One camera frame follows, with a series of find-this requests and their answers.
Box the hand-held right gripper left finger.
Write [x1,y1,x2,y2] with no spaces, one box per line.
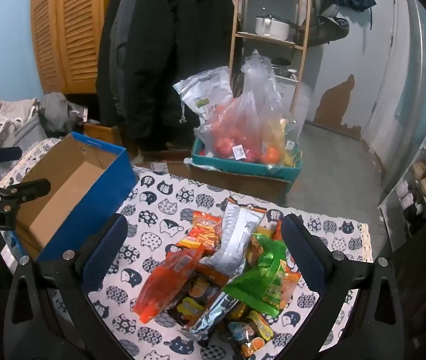
[3,213,139,360]

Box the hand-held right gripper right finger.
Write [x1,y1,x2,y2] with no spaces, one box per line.
[282,213,406,360]

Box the small orange snack packet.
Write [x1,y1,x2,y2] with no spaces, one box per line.
[273,221,303,308]

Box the green snack packet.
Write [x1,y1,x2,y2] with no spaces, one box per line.
[223,232,292,314]

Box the blue cardboard box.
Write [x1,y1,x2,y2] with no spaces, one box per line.
[5,132,137,263]

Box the clear orange snack packet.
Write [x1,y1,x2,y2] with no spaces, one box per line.
[132,245,204,325]

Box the white silver snack packet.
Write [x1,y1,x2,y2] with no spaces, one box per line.
[201,197,273,282]

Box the orange striped snack packet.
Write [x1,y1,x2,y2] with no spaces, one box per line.
[177,210,224,250]

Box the black orange snack packet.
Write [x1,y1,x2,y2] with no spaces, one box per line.
[168,266,232,327]

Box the silver foil snack packet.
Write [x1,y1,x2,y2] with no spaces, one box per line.
[181,292,243,342]

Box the grey storage bin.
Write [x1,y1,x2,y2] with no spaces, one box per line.
[0,120,49,181]

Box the beige hoodie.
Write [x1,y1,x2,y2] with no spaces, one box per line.
[0,98,41,147]

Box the grey clothing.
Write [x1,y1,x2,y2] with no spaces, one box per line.
[38,92,86,137]

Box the cat print cloth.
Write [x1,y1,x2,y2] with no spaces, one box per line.
[0,137,371,360]

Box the white shoe rack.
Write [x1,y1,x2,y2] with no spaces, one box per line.
[378,90,426,252]

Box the small brown cardboard box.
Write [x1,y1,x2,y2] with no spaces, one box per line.
[83,122,139,154]

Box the large brown cardboard box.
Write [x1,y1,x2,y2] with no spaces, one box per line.
[149,159,292,205]

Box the teal cardboard box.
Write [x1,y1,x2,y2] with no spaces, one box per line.
[191,135,303,181]

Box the pair of white slippers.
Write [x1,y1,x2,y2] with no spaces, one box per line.
[396,182,423,211]

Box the clear bag of oranges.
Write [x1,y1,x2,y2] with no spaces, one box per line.
[260,94,299,167]

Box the wooden louvered door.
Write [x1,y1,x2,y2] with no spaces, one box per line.
[30,0,129,94]

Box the clear bag of red fruit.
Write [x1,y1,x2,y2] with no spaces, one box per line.
[194,50,270,164]

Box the white plastic bag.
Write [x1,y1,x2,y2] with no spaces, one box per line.
[173,67,234,124]

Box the dark metal pot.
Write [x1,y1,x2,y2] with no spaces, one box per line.
[271,57,299,79]

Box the white door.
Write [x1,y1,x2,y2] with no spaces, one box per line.
[363,0,423,151]

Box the black hanging coat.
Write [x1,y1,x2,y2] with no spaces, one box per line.
[96,0,236,151]

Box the wooden shelf rack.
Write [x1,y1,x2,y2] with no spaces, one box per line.
[229,0,313,121]

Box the grey hanging bag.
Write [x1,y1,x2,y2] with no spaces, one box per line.
[308,0,350,47]

